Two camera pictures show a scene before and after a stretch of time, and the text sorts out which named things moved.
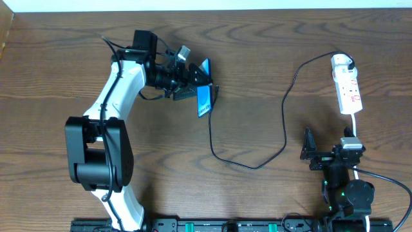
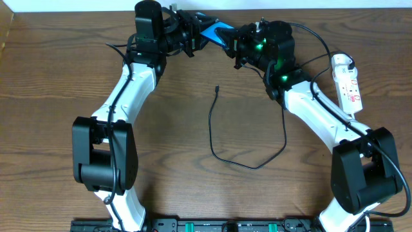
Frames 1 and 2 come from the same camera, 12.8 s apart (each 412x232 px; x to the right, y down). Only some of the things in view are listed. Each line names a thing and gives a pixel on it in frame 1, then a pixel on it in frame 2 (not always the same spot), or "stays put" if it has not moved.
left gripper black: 181,78 to 190,37
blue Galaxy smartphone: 205,93 to 210,32
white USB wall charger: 340,72 stays put
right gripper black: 326,158 to 238,45
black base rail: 211,225 stays put
